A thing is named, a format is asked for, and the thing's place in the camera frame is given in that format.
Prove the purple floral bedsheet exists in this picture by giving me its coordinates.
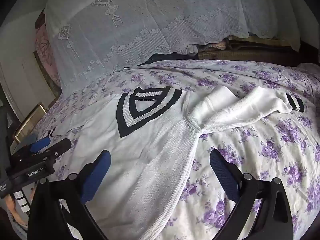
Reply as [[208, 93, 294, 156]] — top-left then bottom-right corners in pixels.
[[30, 59, 320, 240]]

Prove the pink patterned cloth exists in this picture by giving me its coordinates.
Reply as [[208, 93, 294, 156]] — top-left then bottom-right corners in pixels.
[[35, 12, 62, 85]]

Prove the golden metal frame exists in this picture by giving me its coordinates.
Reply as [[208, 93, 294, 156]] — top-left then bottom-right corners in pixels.
[[12, 102, 48, 144]]

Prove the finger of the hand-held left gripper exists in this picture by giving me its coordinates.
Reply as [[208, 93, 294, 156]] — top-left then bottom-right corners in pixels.
[[37, 138, 72, 161], [21, 134, 50, 153]]

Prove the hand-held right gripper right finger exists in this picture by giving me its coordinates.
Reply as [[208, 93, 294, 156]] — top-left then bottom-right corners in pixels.
[[209, 149, 293, 240]]

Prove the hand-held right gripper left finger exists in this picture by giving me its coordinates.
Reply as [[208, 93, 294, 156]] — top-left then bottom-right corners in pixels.
[[27, 149, 112, 240]]

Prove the wicker basket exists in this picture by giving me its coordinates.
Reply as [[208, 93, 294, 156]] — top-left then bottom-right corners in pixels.
[[197, 36, 304, 67]]

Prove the person's left forearm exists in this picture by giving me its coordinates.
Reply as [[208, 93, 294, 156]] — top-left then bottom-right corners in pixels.
[[5, 191, 33, 237]]

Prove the pile of folded clothes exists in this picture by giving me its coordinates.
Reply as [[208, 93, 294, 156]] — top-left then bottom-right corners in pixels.
[[184, 41, 228, 55]]

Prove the white lace cover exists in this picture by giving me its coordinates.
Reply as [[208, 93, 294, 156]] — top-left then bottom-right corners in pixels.
[[44, 0, 300, 97]]

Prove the white sweater with black trim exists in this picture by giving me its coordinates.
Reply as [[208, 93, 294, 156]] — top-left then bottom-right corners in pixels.
[[54, 85, 305, 240]]

